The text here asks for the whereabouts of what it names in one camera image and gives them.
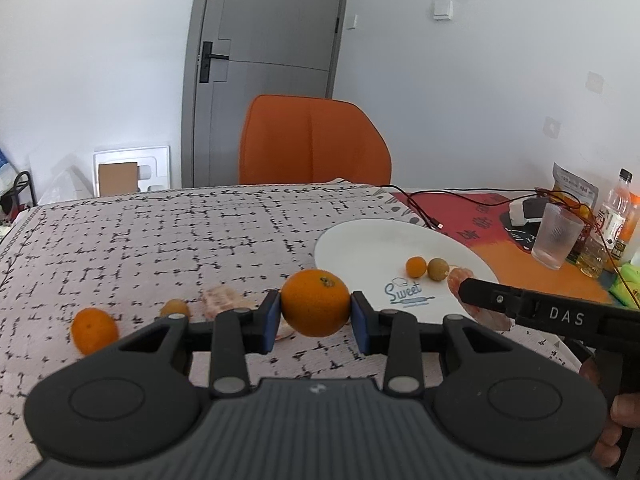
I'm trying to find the large orange top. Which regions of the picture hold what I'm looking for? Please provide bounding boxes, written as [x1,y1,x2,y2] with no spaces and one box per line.
[280,269,350,338]

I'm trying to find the white black patterned tablecloth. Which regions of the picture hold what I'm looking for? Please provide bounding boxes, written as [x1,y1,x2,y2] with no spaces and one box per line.
[1,181,414,479]

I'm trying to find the brown kiwi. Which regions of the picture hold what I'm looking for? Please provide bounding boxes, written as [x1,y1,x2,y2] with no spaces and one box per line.
[426,258,450,282]
[160,299,191,318]

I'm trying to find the black metal rack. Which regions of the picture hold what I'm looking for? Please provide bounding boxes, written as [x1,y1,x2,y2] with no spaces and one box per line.
[1,171,37,222]

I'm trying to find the white plate with Sweet print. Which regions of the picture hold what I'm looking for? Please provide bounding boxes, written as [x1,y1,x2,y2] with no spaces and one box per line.
[314,219,497,323]

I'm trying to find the white foam packaging with cardboard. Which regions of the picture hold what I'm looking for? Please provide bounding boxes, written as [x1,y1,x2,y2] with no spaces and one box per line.
[93,145,171,196]

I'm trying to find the white black device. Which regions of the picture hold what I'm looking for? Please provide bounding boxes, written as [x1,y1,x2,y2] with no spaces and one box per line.
[509,196,548,226]

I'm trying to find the orange red cat mat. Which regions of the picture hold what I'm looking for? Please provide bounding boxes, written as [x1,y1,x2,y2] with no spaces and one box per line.
[393,191,619,306]

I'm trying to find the green tissue pack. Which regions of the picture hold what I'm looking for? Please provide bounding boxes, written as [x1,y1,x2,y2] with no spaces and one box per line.
[608,263,640,310]

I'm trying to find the orange lid jar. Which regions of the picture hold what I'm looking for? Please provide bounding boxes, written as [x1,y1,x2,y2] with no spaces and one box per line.
[615,202,639,260]

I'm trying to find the orange chair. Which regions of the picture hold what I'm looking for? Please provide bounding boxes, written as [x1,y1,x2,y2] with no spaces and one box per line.
[239,94,392,185]

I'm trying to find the clear plastic cup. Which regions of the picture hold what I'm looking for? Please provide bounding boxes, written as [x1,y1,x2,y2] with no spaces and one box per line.
[532,203,585,270]

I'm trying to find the snack bag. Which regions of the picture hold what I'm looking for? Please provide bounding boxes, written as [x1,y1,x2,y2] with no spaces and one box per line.
[552,162,599,208]

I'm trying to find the peeled pomelo piece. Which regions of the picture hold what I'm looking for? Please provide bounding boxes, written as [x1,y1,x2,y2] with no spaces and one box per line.
[447,266,512,333]
[201,285,294,353]

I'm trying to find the black usb cable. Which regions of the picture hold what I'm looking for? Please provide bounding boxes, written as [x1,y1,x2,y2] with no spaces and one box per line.
[374,184,551,233]

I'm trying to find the person right hand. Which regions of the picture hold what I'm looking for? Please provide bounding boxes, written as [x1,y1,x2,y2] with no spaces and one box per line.
[578,356,640,474]

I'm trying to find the small orange tangerine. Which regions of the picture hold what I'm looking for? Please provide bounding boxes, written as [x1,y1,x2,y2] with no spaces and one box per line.
[405,256,428,280]

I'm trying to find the plastic drink bottle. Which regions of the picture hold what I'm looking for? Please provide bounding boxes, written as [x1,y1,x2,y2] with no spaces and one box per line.
[598,168,632,255]

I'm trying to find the large orange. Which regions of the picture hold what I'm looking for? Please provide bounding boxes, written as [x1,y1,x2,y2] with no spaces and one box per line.
[280,269,350,338]
[70,308,119,356]

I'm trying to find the grey door with black handle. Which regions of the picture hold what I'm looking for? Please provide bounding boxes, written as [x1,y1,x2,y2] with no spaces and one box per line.
[181,0,345,188]

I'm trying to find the white light switch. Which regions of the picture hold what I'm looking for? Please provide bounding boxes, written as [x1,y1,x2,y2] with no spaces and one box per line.
[433,0,454,21]

